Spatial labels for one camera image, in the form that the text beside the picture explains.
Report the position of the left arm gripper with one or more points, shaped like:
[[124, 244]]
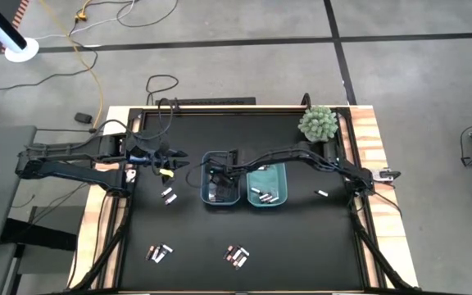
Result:
[[150, 156]]

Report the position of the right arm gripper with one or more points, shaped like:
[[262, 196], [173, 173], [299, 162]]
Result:
[[223, 164]]

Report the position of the blue plastic bin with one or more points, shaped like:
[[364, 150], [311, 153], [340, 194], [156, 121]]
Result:
[[206, 192]]

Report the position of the teal plastic bin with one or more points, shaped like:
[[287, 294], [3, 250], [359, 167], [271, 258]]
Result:
[[279, 184]]

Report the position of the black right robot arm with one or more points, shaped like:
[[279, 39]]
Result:
[[301, 151]]

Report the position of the silver arm base device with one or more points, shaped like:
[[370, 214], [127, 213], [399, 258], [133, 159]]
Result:
[[385, 174]]

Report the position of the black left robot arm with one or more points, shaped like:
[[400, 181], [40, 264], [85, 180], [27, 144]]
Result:
[[76, 174]]

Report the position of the black bar on floor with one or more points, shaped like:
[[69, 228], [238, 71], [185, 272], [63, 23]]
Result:
[[211, 101]]

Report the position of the small black adapter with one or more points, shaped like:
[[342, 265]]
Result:
[[83, 118]]

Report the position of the green succulent in white pot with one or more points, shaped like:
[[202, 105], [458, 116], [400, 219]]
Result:
[[318, 123]]

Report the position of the grey desk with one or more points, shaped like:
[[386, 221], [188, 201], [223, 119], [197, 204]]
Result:
[[2, 196]]

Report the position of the light stand with white base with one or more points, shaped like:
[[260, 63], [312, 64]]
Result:
[[21, 51]]

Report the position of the orange striped mat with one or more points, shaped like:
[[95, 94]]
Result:
[[22, 6]]

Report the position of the metal bracket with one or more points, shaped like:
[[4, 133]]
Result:
[[130, 176]]

